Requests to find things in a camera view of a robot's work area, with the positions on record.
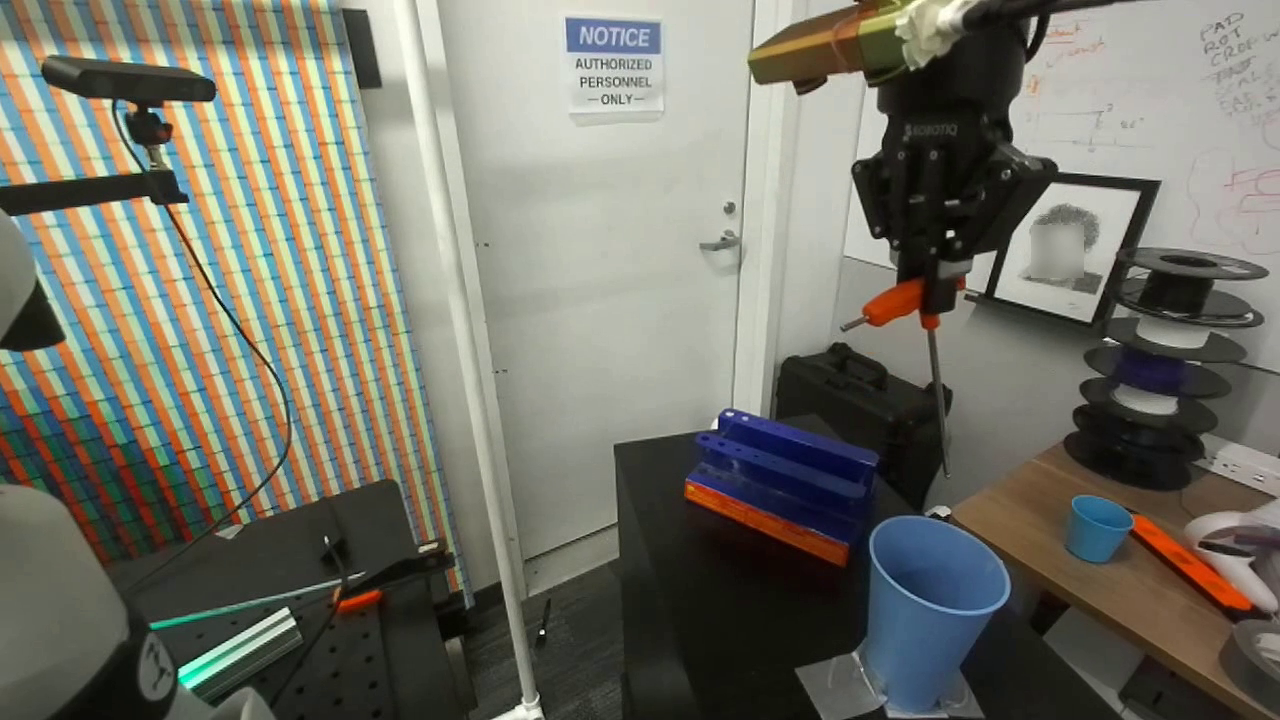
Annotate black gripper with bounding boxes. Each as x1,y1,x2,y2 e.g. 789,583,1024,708
846,27,1060,331

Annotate orange handled screwdriver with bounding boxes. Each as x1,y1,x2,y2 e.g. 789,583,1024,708
837,272,945,335

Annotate framed portrait picture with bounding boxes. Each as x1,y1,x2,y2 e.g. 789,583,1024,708
979,166,1164,331

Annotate black hard case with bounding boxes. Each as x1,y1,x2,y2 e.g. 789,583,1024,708
766,339,956,512

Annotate purple filament spool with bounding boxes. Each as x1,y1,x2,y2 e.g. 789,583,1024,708
1078,339,1230,404

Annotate white filament spool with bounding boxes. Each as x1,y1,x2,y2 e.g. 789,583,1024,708
1075,374,1214,430
1104,313,1253,372

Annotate blue tool rack orange base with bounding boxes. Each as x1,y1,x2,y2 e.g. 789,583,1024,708
678,404,882,570

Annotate black filament spool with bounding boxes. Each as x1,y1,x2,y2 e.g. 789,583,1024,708
1123,243,1272,331

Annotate stacked filament spools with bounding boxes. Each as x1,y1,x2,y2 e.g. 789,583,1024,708
1060,404,1209,491

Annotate whiteboard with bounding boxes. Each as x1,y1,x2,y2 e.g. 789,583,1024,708
840,0,1280,272

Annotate small blue cup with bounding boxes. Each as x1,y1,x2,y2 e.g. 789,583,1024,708
1060,491,1139,566

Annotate large blue plastic cup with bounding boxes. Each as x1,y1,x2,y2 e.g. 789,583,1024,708
859,512,1016,714

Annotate white power strip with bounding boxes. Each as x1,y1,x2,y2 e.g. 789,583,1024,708
1199,434,1280,501

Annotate blue white notice sign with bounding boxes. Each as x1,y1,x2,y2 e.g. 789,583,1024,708
559,12,666,119

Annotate orange flat tool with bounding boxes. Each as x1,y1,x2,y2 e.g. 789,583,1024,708
1128,507,1260,618

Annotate wooden desk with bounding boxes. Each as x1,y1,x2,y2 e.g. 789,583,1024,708
949,440,1280,720

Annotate white plastic device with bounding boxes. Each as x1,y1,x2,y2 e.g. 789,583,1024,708
1181,495,1280,579

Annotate white metal pole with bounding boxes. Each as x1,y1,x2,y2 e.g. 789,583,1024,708
393,0,547,720

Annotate silver green metal bar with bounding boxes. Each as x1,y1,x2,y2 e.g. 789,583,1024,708
147,577,349,694

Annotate white grey machine housing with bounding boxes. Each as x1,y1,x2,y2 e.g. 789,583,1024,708
0,213,272,720

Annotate silver door handle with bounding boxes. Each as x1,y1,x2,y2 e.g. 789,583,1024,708
697,196,742,258

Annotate grey duct tape roll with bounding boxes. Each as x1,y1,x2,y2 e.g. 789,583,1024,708
1219,616,1280,714

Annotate small orange handled tool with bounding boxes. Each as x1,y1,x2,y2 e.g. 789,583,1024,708
326,534,460,624

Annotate black camera cable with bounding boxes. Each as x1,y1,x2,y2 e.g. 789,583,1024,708
106,98,297,534

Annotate black camera on stand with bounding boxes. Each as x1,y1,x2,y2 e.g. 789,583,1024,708
34,52,221,110

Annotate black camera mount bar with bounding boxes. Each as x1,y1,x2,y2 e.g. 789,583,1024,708
0,166,190,218

